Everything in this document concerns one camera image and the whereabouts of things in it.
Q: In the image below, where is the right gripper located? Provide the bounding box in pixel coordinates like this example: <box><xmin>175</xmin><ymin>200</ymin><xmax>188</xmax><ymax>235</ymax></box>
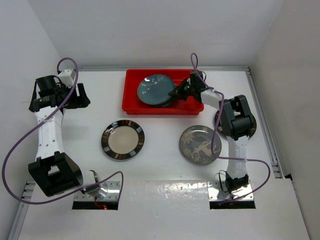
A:
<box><xmin>170</xmin><ymin>77</ymin><xmax>196</xmax><ymax>101</ymax></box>

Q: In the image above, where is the small teal plate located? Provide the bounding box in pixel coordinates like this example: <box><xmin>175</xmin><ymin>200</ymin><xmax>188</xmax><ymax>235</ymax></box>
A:
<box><xmin>149</xmin><ymin>98</ymin><xmax>177</xmax><ymax>108</ymax></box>

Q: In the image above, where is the large teal plate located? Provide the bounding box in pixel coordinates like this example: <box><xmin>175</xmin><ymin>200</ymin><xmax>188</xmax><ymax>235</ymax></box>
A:
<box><xmin>137</xmin><ymin>74</ymin><xmax>176</xmax><ymax>106</ymax></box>

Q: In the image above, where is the striped rim plate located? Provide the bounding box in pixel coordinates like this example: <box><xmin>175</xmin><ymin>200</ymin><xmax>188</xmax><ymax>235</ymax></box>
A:
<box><xmin>214</xmin><ymin>109</ymin><xmax>258</xmax><ymax>138</ymax></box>
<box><xmin>101</xmin><ymin>119</ymin><xmax>145</xmax><ymax>162</ymax></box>

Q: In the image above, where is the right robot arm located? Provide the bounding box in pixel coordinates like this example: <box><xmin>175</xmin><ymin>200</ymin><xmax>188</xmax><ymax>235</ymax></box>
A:
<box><xmin>168</xmin><ymin>70</ymin><xmax>256</xmax><ymax>193</ymax></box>

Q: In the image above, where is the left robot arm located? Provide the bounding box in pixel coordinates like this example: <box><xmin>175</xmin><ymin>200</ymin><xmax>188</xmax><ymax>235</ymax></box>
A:
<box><xmin>28</xmin><ymin>69</ymin><xmax>91</xmax><ymax>197</ymax></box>

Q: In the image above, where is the red plastic bin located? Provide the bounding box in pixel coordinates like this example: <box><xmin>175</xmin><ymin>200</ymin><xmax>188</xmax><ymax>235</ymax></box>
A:
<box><xmin>122</xmin><ymin>68</ymin><xmax>204</xmax><ymax>116</ymax></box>

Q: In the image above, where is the grey reindeer plate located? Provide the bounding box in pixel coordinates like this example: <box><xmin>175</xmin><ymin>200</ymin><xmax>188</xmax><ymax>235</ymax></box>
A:
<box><xmin>179</xmin><ymin>125</ymin><xmax>222</xmax><ymax>166</ymax></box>

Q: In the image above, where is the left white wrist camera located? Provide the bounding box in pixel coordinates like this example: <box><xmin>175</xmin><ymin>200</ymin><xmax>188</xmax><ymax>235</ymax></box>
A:
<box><xmin>57</xmin><ymin>69</ymin><xmax>76</xmax><ymax>88</ymax></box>

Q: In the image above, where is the aluminium table frame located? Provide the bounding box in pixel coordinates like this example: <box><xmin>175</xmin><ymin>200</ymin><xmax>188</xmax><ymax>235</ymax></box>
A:
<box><xmin>9</xmin><ymin>66</ymin><xmax>285</xmax><ymax>240</ymax></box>

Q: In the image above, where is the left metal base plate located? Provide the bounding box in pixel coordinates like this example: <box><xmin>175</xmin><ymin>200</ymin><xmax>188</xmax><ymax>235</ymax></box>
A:
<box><xmin>73</xmin><ymin>181</ymin><xmax>121</xmax><ymax>202</ymax></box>

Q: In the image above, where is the metal base plate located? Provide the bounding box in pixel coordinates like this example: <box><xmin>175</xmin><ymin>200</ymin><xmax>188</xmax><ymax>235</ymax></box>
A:
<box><xmin>73</xmin><ymin>181</ymin><xmax>121</xmax><ymax>202</ymax></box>
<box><xmin>207</xmin><ymin>180</ymin><xmax>254</xmax><ymax>202</ymax></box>

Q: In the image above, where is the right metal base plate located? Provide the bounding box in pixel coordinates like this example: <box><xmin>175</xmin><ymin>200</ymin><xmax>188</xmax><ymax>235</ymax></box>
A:
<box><xmin>207</xmin><ymin>180</ymin><xmax>254</xmax><ymax>202</ymax></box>

